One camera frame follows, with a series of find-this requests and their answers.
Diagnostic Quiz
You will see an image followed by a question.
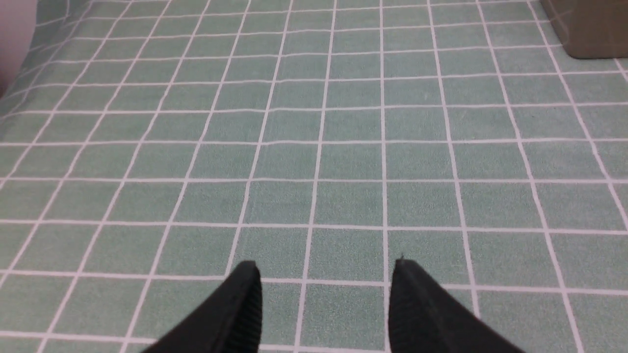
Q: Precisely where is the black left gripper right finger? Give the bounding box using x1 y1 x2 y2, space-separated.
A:
388 259 523 353

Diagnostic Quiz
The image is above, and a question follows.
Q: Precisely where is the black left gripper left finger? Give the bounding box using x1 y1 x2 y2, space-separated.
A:
144 260 263 353

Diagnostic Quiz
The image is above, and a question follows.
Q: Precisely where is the green checkered tablecloth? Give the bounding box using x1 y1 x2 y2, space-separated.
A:
0 0 628 353

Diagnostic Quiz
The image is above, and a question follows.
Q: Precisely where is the olive green plastic bin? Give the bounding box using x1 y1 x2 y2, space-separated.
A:
540 0 628 59

